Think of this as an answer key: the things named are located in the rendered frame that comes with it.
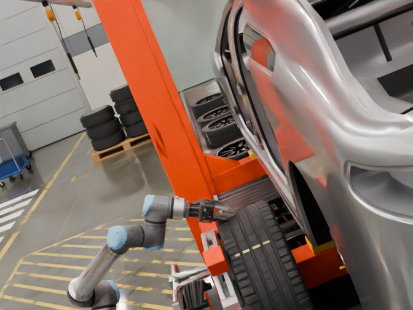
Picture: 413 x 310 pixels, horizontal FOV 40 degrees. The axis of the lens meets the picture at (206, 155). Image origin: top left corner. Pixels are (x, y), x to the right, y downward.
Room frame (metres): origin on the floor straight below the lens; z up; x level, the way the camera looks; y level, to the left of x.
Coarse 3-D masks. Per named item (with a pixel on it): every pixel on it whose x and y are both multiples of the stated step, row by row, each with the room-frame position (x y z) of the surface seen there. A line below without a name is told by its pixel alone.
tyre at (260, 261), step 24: (240, 216) 2.17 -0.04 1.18; (264, 216) 2.11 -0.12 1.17; (240, 240) 2.04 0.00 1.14; (264, 240) 2.00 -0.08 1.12; (240, 264) 1.97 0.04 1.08; (264, 264) 1.94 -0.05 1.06; (288, 264) 1.92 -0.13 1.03; (240, 288) 1.92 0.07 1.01; (264, 288) 1.90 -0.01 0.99; (288, 288) 1.88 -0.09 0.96
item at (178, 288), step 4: (204, 272) 2.16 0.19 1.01; (208, 272) 2.16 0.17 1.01; (196, 276) 2.16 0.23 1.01; (200, 276) 2.16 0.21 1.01; (204, 276) 2.15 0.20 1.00; (208, 276) 2.16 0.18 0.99; (212, 276) 2.15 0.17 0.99; (188, 280) 2.15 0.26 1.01; (192, 280) 2.15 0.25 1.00; (180, 284) 2.15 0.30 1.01; (184, 284) 2.15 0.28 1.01; (176, 288) 2.12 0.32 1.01; (180, 288) 2.13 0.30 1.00; (176, 292) 2.10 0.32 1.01; (172, 296) 2.07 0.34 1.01; (176, 296) 2.06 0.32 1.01; (172, 300) 2.05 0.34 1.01; (176, 300) 2.03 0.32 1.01; (172, 304) 2.02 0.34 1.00; (176, 304) 2.01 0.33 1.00; (180, 304) 2.03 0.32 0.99; (176, 308) 2.01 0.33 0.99; (180, 308) 2.01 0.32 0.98
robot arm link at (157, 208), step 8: (144, 200) 2.20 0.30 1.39; (152, 200) 2.19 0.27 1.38; (160, 200) 2.19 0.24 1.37; (168, 200) 2.19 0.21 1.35; (144, 208) 2.17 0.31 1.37; (152, 208) 2.17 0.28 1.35; (160, 208) 2.17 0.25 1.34; (168, 208) 2.17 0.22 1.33; (144, 216) 2.19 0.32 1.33; (152, 216) 2.17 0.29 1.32; (160, 216) 2.17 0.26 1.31; (168, 216) 2.17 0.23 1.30
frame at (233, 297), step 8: (208, 232) 2.28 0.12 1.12; (208, 240) 2.27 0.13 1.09; (216, 240) 2.17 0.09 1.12; (208, 248) 2.16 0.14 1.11; (224, 272) 2.01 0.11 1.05; (232, 272) 2.43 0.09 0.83; (216, 280) 2.00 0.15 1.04; (232, 288) 1.97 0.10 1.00; (224, 296) 1.95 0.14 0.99; (232, 296) 1.94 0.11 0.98; (224, 304) 1.93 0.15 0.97; (232, 304) 1.93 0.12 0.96; (240, 304) 1.94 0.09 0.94
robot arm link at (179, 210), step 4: (176, 196) 2.21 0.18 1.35; (176, 200) 2.19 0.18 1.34; (180, 200) 2.19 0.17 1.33; (176, 204) 2.18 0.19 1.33; (180, 204) 2.18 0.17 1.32; (184, 204) 2.19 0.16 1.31; (176, 208) 2.17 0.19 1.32; (180, 208) 2.17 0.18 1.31; (184, 208) 2.18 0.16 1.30; (176, 212) 2.17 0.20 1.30; (180, 212) 2.17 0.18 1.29; (184, 212) 2.18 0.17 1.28; (176, 216) 2.17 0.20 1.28; (180, 216) 2.17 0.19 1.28
